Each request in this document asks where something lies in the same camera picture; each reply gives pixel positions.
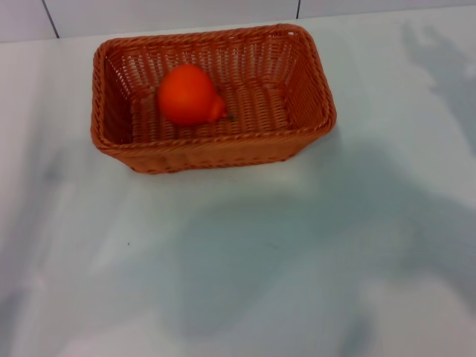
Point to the orange toy fruit with stem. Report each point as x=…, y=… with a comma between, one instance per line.
x=186, y=94

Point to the orange woven rectangular basket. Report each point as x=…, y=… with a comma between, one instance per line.
x=241, y=148

